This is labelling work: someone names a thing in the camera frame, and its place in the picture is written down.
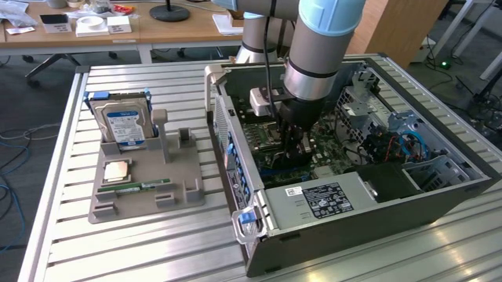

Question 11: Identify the red disk wire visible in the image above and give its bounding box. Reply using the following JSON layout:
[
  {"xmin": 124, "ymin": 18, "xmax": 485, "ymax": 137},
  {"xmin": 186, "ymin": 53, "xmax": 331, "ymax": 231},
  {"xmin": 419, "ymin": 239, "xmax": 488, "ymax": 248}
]
[{"xmin": 381, "ymin": 137, "xmax": 395, "ymax": 162}]

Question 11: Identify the white paper tag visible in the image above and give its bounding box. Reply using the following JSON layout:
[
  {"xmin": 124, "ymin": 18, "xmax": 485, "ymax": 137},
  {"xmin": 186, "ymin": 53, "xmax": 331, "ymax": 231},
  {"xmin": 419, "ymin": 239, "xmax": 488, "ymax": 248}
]
[{"xmin": 5, "ymin": 26, "xmax": 37, "ymax": 35}]

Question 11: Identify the open grey PC case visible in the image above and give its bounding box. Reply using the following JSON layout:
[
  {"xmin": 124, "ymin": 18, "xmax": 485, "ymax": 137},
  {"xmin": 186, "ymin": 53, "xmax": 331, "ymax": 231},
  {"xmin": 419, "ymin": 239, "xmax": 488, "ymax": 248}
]
[{"xmin": 202, "ymin": 52, "xmax": 491, "ymax": 278}]

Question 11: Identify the white table frame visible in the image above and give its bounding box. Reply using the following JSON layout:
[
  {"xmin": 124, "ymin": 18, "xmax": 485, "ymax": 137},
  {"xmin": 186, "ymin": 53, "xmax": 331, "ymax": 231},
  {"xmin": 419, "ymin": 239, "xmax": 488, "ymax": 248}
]
[{"xmin": 428, "ymin": 0, "xmax": 502, "ymax": 80}]

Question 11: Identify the silver disk bay bracket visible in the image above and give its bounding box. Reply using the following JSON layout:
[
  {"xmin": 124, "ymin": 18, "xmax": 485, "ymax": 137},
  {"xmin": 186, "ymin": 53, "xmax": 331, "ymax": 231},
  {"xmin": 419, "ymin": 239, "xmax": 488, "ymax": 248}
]
[{"xmin": 401, "ymin": 155, "xmax": 471, "ymax": 192}]

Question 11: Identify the CPU socket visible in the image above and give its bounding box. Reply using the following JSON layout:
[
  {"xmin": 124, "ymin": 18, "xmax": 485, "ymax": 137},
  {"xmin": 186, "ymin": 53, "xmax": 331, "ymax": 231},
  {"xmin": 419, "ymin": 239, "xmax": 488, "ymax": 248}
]
[{"xmin": 261, "ymin": 120, "xmax": 284, "ymax": 145}]

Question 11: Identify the black floor stand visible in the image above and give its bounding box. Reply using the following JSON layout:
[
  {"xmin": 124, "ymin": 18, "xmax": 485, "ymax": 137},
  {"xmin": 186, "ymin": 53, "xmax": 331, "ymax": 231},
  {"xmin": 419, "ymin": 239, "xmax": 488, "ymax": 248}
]
[{"xmin": 453, "ymin": 73, "xmax": 502, "ymax": 130}]

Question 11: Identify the black case fan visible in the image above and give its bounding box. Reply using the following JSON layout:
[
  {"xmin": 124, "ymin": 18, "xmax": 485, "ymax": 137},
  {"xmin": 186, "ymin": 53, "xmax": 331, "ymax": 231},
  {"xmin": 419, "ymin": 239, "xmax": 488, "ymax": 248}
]
[{"xmin": 360, "ymin": 132, "xmax": 401, "ymax": 165}]

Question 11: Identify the red small parts pack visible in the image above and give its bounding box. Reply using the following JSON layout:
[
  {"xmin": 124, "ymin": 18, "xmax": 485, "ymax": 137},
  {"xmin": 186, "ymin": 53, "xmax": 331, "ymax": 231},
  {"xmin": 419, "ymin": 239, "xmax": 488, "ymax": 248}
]
[{"xmin": 112, "ymin": 4, "xmax": 137, "ymax": 16}]

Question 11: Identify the perforated metal drive cage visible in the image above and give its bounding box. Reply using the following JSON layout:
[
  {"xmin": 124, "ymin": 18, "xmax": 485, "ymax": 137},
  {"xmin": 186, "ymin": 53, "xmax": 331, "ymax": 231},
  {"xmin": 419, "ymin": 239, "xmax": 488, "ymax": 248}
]
[{"xmin": 333, "ymin": 85, "xmax": 397, "ymax": 165}]

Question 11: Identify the white tape roll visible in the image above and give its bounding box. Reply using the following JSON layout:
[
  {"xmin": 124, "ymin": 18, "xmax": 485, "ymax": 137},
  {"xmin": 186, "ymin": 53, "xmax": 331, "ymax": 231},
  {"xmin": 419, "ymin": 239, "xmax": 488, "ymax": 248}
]
[{"xmin": 76, "ymin": 16, "xmax": 104, "ymax": 31}]

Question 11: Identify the clear plastic bag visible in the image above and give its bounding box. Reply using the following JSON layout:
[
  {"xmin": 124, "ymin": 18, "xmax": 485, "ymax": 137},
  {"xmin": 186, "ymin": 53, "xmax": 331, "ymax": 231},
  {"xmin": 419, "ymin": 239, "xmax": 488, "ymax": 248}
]
[{"xmin": 0, "ymin": 1, "xmax": 38, "ymax": 28}]

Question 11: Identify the black desk leg with casters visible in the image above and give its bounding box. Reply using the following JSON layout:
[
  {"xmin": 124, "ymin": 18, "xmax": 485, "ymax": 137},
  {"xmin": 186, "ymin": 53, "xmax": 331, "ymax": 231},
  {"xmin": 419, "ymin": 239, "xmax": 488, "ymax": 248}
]
[{"xmin": 22, "ymin": 51, "xmax": 118, "ymax": 88}]

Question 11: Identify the brown cardboard box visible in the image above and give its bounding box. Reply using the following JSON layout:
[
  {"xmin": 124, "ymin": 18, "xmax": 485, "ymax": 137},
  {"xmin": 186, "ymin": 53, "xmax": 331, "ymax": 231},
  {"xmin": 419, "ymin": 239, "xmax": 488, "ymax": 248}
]
[{"xmin": 225, "ymin": 10, "xmax": 246, "ymax": 28}]

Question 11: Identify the white paper stack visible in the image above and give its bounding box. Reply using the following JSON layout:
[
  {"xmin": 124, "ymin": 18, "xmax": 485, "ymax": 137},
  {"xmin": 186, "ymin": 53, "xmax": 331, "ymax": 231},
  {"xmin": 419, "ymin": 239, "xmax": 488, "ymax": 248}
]
[{"xmin": 210, "ymin": 13, "xmax": 244, "ymax": 36}]

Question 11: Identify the grey power supply unit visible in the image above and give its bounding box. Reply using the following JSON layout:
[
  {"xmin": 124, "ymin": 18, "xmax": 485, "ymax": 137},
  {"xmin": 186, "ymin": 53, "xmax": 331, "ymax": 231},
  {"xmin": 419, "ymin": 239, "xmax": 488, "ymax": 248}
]
[{"xmin": 262, "ymin": 172, "xmax": 377, "ymax": 231}]

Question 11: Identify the hard disk in blue caddy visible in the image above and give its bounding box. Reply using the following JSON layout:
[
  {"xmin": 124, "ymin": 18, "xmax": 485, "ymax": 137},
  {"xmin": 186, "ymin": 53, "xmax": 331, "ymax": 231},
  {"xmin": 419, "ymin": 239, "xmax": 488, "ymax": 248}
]
[{"xmin": 82, "ymin": 87, "xmax": 154, "ymax": 148}]

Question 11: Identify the bag of dark parts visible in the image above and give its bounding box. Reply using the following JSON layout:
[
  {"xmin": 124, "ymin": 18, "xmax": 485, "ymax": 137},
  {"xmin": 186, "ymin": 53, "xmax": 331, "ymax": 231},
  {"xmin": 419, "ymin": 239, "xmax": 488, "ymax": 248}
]
[{"xmin": 86, "ymin": 0, "xmax": 113, "ymax": 15}]

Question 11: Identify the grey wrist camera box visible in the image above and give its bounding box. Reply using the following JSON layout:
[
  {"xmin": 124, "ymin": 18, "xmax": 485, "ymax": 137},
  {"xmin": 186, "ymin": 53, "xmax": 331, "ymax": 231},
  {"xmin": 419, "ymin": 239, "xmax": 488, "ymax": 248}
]
[{"xmin": 248, "ymin": 87, "xmax": 284, "ymax": 117}]

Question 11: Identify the white box with black top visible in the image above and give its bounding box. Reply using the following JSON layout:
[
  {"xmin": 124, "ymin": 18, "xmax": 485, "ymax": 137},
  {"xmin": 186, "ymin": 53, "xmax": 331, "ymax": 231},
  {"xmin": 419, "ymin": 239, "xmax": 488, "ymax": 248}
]
[{"xmin": 38, "ymin": 14, "xmax": 73, "ymax": 34}]

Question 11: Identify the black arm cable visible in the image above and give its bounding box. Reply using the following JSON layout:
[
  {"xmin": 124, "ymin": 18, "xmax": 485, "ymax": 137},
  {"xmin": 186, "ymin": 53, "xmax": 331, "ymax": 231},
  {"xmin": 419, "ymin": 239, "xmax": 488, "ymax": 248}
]
[{"xmin": 262, "ymin": 0, "xmax": 277, "ymax": 118}]

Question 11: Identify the copper-toned CPU chip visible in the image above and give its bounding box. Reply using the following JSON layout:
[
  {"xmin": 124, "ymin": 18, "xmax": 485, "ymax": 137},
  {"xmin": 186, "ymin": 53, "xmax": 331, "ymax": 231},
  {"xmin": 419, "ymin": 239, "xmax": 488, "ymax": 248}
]
[{"xmin": 101, "ymin": 160, "xmax": 128, "ymax": 182}]

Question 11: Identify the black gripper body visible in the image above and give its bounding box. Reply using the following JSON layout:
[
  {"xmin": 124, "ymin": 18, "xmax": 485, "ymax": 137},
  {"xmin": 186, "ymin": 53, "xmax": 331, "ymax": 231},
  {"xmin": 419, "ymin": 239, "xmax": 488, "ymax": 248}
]
[{"xmin": 276, "ymin": 98, "xmax": 325, "ymax": 133}]

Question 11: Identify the blue disk wire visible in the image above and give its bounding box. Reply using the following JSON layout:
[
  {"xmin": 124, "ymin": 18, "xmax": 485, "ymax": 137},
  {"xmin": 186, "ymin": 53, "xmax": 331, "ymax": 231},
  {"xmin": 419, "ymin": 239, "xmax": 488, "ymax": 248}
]
[{"xmin": 395, "ymin": 130, "xmax": 431, "ymax": 162}]

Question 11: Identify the wooden desk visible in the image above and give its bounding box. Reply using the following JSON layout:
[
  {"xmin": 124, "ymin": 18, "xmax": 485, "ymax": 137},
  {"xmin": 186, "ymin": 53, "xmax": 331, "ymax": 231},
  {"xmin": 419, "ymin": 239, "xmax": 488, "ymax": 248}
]
[
  {"xmin": 138, "ymin": 0, "xmax": 355, "ymax": 64},
  {"xmin": 0, "ymin": 0, "xmax": 142, "ymax": 64}
]

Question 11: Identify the black round lamp base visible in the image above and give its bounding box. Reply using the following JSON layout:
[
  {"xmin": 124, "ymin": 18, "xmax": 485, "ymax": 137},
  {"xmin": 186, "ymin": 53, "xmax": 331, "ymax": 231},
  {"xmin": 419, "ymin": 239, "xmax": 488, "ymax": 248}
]
[{"xmin": 148, "ymin": 0, "xmax": 192, "ymax": 22}]

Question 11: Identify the white floor cable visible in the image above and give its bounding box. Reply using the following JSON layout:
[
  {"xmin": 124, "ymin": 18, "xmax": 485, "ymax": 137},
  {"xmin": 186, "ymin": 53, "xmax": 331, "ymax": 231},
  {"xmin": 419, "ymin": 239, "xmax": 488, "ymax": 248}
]
[{"xmin": 0, "ymin": 123, "xmax": 60, "ymax": 141}]

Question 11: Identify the grey parts rack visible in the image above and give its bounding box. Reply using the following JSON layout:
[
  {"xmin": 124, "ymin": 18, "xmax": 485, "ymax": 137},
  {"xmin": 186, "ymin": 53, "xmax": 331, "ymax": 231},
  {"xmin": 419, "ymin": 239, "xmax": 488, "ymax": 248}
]
[{"xmin": 86, "ymin": 108, "xmax": 208, "ymax": 226}]

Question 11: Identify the white cube box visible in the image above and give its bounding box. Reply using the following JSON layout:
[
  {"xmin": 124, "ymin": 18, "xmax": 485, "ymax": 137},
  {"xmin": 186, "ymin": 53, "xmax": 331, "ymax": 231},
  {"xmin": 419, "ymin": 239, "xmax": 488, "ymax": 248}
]
[{"xmin": 105, "ymin": 16, "xmax": 132, "ymax": 35}]

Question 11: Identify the green motherboard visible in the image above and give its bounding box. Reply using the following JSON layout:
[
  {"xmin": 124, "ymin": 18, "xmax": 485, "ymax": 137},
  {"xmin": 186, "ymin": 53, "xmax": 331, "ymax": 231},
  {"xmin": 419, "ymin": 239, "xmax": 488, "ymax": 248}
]
[{"xmin": 230, "ymin": 101, "xmax": 364, "ymax": 189}]

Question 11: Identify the flat white box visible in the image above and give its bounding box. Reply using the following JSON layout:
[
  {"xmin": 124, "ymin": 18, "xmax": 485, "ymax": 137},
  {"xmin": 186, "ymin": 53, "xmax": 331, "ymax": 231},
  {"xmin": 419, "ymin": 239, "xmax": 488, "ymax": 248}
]
[{"xmin": 73, "ymin": 22, "xmax": 110, "ymax": 38}]

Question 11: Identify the blue floor cable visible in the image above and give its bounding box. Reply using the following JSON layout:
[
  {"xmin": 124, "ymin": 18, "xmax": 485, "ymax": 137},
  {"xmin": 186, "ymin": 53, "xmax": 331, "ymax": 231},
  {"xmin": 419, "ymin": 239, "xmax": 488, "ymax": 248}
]
[{"xmin": 0, "ymin": 137, "xmax": 31, "ymax": 253}]

